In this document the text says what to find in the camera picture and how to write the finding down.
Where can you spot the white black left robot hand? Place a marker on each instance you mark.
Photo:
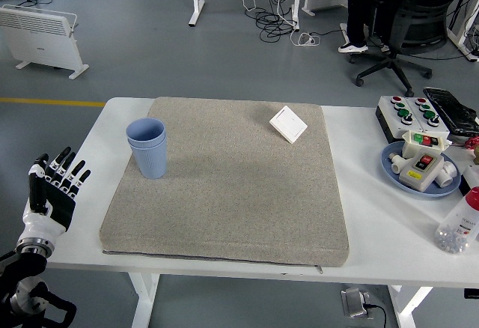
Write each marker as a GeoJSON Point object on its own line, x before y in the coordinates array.
{"type": "Point", "coordinates": [56, 208]}

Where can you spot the blue ribbed plastic cup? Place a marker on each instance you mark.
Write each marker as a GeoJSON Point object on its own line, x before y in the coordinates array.
{"type": "Point", "coordinates": [149, 163]}
{"type": "Point", "coordinates": [144, 129]}

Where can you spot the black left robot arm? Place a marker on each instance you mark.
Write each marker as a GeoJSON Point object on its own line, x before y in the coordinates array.
{"type": "Point", "coordinates": [22, 268]}

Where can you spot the white push-button control box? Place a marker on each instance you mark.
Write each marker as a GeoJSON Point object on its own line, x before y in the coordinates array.
{"type": "Point", "coordinates": [393, 118]}
{"type": "Point", "coordinates": [436, 127]}

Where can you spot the large white panel heater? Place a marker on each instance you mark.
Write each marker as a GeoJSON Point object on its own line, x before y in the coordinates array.
{"type": "Point", "coordinates": [37, 43]}

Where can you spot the grey-brown speckled mat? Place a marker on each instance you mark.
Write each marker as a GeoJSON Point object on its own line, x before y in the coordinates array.
{"type": "Point", "coordinates": [243, 193]}

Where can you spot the silver foot pedal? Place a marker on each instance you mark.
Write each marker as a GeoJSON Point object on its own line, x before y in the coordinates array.
{"type": "Point", "coordinates": [353, 302]}

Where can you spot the white table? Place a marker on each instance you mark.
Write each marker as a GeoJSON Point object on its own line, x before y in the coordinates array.
{"type": "Point", "coordinates": [374, 230]}

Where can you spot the blue round plate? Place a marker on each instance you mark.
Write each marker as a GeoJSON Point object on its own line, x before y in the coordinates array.
{"type": "Point", "coordinates": [391, 178]}

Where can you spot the white plastic pipe fitting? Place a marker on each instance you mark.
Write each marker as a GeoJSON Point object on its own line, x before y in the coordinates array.
{"type": "Point", "coordinates": [447, 176]}
{"type": "Point", "coordinates": [397, 163]}

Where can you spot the person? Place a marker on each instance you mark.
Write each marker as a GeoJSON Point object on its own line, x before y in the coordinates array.
{"type": "Point", "coordinates": [355, 13]}

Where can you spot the white box green red buttons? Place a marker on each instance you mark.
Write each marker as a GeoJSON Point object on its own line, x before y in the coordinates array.
{"type": "Point", "coordinates": [411, 148]}

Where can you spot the clear bottle red cap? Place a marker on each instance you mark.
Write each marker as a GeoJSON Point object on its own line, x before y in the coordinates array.
{"type": "Point", "coordinates": [458, 227]}

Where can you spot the black office chair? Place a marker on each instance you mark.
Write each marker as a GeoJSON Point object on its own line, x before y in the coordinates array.
{"type": "Point", "coordinates": [419, 24]}

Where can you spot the black wrapped flat package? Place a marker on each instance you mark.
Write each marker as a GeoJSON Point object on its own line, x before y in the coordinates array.
{"type": "Point", "coordinates": [454, 112]}

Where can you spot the small red object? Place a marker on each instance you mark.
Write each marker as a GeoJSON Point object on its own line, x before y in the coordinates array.
{"type": "Point", "coordinates": [473, 142]}

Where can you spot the small brown object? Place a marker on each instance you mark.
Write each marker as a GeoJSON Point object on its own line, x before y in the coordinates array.
{"type": "Point", "coordinates": [476, 155]}

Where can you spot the black table controller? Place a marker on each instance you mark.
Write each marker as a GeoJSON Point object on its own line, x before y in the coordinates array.
{"type": "Point", "coordinates": [472, 294]}

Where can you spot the white wall switch plate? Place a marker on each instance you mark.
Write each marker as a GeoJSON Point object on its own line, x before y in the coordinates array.
{"type": "Point", "coordinates": [289, 124]}

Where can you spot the grey switch box red button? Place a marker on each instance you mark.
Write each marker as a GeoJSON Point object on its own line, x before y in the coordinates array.
{"type": "Point", "coordinates": [419, 176]}

